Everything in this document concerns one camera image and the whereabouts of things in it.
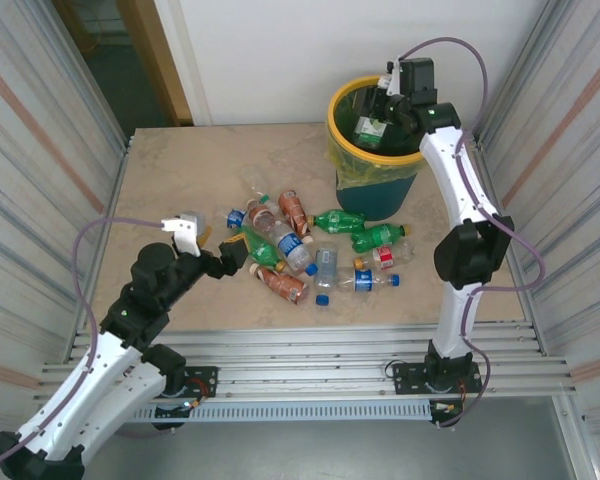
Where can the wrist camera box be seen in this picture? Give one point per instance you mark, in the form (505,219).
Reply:
(185,235)
(394,82)

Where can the small bottle with printed label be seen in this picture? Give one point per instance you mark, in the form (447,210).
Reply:
(370,134)

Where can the clear bottle blue white label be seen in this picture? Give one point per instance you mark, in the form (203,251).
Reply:
(292,246)

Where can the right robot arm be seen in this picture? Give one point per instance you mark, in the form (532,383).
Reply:
(450,175)

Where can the green bottle yellow cap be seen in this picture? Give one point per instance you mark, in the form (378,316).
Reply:
(337,221)

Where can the yellow power connector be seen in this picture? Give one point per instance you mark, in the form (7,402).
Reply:
(194,403)
(447,407)

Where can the teal bin with yellow rim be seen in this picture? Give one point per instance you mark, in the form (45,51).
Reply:
(375,200)

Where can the clear bottle grey blue label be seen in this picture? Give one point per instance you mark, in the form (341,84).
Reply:
(326,262)

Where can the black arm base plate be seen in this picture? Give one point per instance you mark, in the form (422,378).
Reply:
(410,377)
(207,377)

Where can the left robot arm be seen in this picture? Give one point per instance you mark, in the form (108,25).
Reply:
(130,385)

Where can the yellow plastic bin liner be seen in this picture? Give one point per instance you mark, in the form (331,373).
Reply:
(355,175)

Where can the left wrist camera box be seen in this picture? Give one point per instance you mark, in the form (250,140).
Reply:
(185,235)

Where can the wooden door frame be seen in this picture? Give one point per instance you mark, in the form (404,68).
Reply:
(155,60)

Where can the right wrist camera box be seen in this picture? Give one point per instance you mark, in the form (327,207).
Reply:
(394,82)

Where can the small blue label bottle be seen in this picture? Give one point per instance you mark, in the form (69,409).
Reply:
(237,217)

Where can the black table clamp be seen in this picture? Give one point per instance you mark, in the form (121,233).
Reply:
(167,426)

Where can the aluminium rail frame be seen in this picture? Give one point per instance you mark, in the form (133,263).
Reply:
(305,350)

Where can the green bottle orange cap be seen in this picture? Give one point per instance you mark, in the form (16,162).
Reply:
(375,237)

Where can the clear bottle Pepsi label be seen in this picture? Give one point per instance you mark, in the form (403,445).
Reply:
(364,280)

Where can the clear bottle red label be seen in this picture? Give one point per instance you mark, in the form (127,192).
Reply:
(384,257)

